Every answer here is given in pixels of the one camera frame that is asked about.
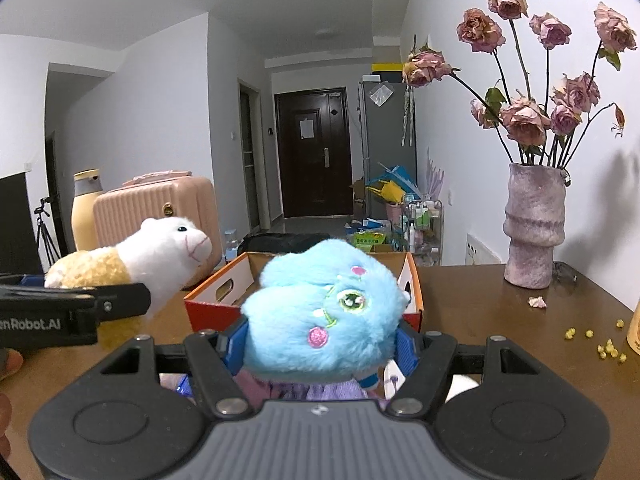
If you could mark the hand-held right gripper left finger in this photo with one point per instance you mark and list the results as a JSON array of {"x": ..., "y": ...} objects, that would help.
[{"x": 232, "y": 352}]

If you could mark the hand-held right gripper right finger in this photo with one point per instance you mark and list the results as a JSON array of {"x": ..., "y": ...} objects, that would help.
[{"x": 407, "y": 355}]

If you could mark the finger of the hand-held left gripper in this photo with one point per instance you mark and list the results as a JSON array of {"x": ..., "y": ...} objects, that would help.
[{"x": 125, "y": 300}]

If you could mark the white yellow alpaca plush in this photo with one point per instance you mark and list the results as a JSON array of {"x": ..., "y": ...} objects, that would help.
[{"x": 160, "y": 250}]

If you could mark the orange cardboard box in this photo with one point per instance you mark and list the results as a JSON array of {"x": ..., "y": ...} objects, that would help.
[{"x": 215, "y": 285}]

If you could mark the blue plush doll purple dress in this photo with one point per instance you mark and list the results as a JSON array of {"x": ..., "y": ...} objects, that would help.
[{"x": 310, "y": 310}]

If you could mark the person's left hand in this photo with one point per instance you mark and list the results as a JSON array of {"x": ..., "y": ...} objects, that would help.
[{"x": 7, "y": 365}]

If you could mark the yellow bottle grey lid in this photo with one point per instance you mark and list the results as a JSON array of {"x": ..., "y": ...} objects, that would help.
[{"x": 85, "y": 220}]

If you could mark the black tripod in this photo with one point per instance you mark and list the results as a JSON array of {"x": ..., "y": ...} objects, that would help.
[{"x": 42, "y": 230}]

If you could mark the pink ribbed suitcase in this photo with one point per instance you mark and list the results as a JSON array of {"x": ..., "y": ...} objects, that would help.
[{"x": 150, "y": 205}]

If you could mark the black flat panel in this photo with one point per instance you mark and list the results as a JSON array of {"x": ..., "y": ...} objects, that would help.
[{"x": 20, "y": 225}]

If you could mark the clear plastic water bottle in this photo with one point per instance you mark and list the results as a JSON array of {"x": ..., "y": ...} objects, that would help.
[{"x": 232, "y": 247}]

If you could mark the black bag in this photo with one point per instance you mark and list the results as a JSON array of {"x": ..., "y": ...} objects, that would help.
[{"x": 280, "y": 242}]

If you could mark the green snack pack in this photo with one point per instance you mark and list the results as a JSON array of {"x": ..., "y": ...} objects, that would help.
[{"x": 367, "y": 240}]

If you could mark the pink cloth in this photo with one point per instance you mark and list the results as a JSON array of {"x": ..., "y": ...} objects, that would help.
[{"x": 155, "y": 178}]

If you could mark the metal cart with bottles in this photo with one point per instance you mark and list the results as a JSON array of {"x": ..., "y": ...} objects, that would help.
[{"x": 422, "y": 220}]

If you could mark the fallen pink petal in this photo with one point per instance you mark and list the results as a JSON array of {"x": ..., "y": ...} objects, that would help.
[{"x": 537, "y": 302}]

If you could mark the scattered yellow flower bits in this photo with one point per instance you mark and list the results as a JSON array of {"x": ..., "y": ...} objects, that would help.
[{"x": 569, "y": 332}]

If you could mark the blue yellow clutter pile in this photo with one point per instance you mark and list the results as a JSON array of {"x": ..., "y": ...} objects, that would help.
[{"x": 395, "y": 190}]

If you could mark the brown cardboard carton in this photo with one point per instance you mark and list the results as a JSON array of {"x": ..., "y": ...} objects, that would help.
[{"x": 357, "y": 190}]

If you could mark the pink textured vase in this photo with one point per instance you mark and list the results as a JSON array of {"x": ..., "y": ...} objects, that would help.
[{"x": 532, "y": 220}]

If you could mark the dark wooden door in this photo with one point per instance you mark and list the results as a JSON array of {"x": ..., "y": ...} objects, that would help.
[{"x": 310, "y": 175}]

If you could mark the grey refrigerator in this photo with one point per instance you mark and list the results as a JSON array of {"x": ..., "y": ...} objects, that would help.
[{"x": 385, "y": 135}]

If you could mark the tan container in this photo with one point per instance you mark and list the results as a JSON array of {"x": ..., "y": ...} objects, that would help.
[{"x": 635, "y": 332}]

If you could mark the clear folded umbrella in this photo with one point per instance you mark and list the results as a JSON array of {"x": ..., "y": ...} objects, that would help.
[{"x": 407, "y": 120}]

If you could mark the white paper notice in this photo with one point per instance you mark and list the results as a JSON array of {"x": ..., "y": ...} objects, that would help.
[{"x": 307, "y": 128}]

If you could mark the clear plastic bag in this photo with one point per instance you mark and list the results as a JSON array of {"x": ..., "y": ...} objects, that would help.
[{"x": 382, "y": 94}]

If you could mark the bunch of dried pink roses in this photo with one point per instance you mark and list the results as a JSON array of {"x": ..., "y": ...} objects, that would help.
[{"x": 525, "y": 117}]

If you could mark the yellow black box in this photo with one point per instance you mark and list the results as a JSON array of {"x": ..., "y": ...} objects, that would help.
[{"x": 387, "y": 67}]

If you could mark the round ceiling lamp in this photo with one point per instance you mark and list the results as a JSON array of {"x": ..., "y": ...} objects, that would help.
[{"x": 325, "y": 33}]

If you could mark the purple wall decoration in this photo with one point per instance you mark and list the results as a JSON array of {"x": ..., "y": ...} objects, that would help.
[{"x": 434, "y": 180}]

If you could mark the side door frame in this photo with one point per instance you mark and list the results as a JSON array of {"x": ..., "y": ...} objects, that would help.
[{"x": 247, "y": 160}]

